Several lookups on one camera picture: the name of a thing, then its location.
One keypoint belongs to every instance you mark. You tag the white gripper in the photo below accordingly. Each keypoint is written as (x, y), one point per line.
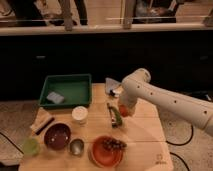
(128, 101)

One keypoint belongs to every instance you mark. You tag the red apple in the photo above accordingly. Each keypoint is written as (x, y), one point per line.
(123, 110)

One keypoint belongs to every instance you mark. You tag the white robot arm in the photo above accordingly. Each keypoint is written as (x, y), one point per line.
(137, 86)

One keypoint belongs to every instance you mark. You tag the white paper cup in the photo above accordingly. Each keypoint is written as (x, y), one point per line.
(79, 114)

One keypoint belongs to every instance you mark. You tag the small metal cup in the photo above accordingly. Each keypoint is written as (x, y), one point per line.
(76, 147)

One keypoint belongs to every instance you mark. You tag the green plastic cup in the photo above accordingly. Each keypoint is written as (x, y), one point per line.
(31, 147)

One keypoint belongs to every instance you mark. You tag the green pepper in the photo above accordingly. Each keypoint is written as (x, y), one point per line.
(118, 117)

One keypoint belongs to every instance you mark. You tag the bunch of dark grapes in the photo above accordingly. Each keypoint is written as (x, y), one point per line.
(113, 144)

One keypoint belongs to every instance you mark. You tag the green plastic bin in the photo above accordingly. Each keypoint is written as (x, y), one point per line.
(76, 90)

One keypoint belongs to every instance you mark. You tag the orange plate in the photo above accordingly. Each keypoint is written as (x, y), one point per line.
(103, 154)

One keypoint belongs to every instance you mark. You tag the white sponge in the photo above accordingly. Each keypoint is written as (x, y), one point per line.
(55, 97)

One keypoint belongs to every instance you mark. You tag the dark purple bowl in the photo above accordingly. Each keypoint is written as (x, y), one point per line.
(57, 136)

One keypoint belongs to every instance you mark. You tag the green handled tool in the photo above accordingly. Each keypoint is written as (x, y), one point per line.
(113, 121)

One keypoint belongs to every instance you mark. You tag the black handled brush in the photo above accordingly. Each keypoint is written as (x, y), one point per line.
(40, 124)

